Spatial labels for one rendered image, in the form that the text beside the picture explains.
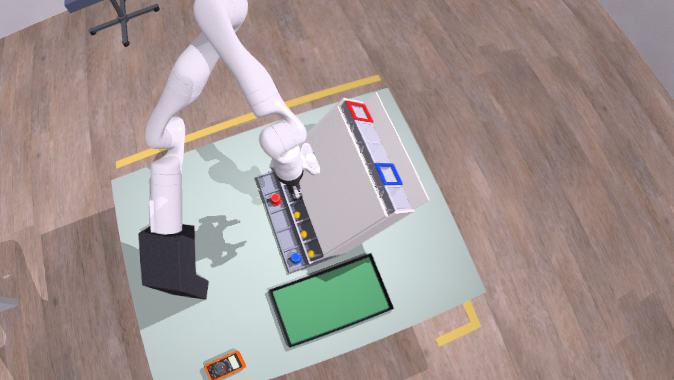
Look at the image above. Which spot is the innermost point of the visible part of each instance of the blue rectangular band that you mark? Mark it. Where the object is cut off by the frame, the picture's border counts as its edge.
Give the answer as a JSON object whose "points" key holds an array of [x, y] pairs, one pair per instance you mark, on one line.
{"points": [[382, 176]]}

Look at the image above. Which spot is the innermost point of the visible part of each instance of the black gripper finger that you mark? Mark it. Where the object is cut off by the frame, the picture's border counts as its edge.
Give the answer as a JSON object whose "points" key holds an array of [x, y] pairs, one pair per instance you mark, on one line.
{"points": [[298, 195]]}

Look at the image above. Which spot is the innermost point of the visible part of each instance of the orange pocket multimeter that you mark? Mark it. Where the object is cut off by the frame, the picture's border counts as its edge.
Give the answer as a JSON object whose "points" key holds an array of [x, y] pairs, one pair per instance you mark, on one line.
{"points": [[225, 366]]}

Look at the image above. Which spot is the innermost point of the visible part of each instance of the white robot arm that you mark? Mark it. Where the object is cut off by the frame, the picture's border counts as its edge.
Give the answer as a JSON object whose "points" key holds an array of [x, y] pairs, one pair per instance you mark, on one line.
{"points": [[185, 83]]}

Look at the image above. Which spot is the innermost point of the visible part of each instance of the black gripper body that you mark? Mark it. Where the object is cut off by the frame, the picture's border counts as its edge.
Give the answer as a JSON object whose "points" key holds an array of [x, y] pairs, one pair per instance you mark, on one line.
{"points": [[292, 182]]}

